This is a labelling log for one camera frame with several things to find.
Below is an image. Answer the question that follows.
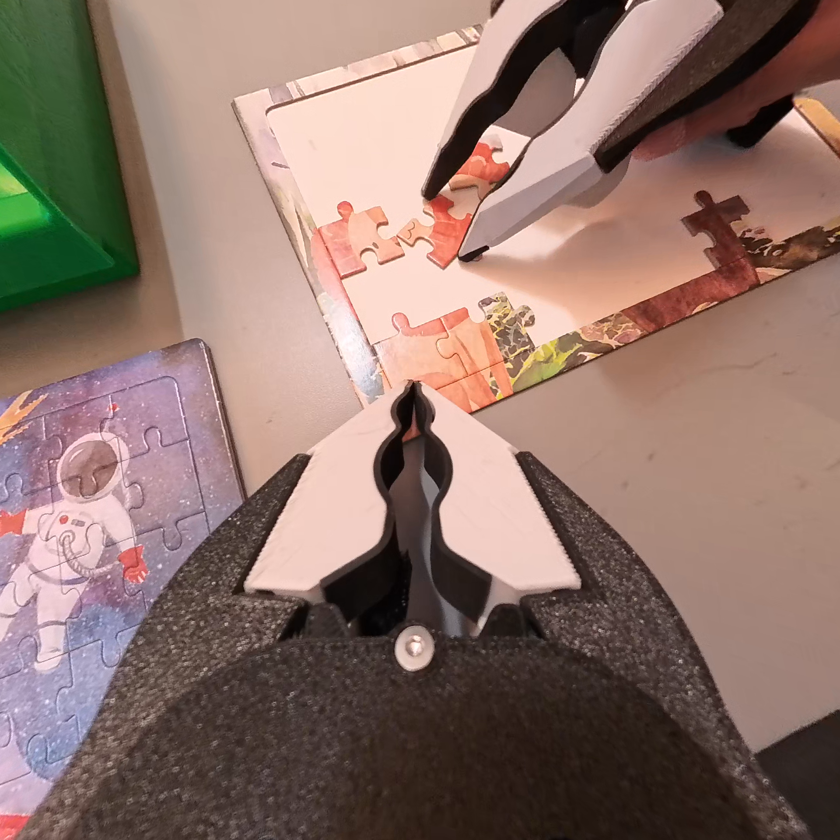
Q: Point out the orange puzzle piece tan tab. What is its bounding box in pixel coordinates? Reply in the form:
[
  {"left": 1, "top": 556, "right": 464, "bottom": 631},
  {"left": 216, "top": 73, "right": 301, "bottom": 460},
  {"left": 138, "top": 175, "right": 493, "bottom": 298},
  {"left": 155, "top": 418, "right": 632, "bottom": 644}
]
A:
[{"left": 397, "top": 197, "right": 476, "bottom": 269}]

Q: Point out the green plastic bin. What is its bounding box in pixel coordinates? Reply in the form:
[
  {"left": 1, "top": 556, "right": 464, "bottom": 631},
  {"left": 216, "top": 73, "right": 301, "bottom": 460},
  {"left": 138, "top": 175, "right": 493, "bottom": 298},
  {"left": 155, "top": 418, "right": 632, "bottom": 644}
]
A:
[{"left": 0, "top": 0, "right": 142, "bottom": 314}]

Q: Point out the orange puzzle piece grey top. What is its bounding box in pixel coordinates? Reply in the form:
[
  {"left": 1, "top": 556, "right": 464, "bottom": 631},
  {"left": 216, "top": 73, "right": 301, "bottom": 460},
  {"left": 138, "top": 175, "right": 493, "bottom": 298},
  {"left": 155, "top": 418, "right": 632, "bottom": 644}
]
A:
[{"left": 448, "top": 134, "right": 519, "bottom": 201}]

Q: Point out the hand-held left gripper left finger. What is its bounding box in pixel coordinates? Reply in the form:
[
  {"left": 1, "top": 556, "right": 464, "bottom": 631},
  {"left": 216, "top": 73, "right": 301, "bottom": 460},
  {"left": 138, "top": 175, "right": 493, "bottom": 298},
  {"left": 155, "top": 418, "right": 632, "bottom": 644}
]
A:
[{"left": 244, "top": 382, "right": 417, "bottom": 618}]

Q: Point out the green black puzzle piece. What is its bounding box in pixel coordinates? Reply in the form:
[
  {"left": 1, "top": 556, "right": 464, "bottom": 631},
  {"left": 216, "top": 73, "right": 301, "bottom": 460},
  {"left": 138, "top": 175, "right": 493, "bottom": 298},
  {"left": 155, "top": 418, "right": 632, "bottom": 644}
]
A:
[{"left": 478, "top": 293, "right": 537, "bottom": 371}]

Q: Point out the orange puzzle piece black dot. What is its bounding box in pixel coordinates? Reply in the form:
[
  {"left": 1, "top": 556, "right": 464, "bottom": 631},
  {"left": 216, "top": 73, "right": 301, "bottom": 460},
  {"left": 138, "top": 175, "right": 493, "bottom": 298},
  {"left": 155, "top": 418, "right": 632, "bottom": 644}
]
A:
[{"left": 319, "top": 201, "right": 404, "bottom": 280}]

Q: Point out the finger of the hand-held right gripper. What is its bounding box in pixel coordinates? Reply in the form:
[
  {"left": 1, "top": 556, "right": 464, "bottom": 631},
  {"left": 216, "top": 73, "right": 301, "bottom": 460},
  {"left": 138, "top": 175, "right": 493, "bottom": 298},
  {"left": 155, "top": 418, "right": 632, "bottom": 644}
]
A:
[
  {"left": 421, "top": 0, "right": 619, "bottom": 201},
  {"left": 457, "top": 0, "right": 726, "bottom": 263}
]

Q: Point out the jigsaw puzzle frame board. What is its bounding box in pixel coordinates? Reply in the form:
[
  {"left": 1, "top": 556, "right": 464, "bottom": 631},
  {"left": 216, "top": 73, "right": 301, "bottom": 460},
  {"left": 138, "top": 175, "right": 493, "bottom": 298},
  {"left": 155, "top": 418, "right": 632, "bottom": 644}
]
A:
[{"left": 233, "top": 23, "right": 840, "bottom": 414}]

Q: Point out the orange striped puzzle piece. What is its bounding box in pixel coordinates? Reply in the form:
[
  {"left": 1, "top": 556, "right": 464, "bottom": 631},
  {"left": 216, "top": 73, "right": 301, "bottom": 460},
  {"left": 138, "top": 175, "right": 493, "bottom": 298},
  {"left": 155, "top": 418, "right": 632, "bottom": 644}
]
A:
[{"left": 438, "top": 307, "right": 509, "bottom": 398}]

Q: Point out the grey desk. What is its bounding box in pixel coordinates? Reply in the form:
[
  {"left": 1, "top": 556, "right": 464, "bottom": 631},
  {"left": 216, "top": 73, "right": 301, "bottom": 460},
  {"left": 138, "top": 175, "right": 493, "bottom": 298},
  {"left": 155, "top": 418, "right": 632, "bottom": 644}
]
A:
[{"left": 0, "top": 0, "right": 840, "bottom": 756}]

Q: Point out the person's right hand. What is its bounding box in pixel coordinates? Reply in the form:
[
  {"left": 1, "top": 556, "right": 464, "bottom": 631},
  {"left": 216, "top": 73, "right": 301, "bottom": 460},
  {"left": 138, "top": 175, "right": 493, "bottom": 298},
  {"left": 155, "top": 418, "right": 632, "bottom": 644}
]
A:
[{"left": 633, "top": 0, "right": 840, "bottom": 161}]

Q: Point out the black dotted mat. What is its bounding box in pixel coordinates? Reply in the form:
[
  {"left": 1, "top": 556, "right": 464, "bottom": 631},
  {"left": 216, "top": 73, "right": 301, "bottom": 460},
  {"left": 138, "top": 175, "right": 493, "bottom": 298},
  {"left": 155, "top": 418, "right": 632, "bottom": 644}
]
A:
[{"left": 755, "top": 718, "right": 840, "bottom": 840}]

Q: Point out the purple astronaut space puzzle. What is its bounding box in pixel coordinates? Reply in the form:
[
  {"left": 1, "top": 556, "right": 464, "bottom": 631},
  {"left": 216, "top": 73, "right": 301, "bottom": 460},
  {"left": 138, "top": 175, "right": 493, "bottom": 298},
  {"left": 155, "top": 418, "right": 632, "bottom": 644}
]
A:
[{"left": 0, "top": 338, "right": 247, "bottom": 840}]

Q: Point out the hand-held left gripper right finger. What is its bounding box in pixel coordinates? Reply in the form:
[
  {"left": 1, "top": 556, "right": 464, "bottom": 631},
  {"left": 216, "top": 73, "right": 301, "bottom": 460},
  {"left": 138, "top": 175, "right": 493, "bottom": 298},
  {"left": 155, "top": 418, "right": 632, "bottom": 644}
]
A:
[{"left": 415, "top": 382, "right": 583, "bottom": 621}]

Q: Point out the brown puzzle piece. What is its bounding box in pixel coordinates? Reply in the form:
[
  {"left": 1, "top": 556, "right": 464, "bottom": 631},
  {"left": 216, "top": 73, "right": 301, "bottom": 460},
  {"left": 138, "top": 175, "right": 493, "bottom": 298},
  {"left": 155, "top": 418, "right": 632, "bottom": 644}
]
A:
[{"left": 681, "top": 190, "right": 750, "bottom": 266}]

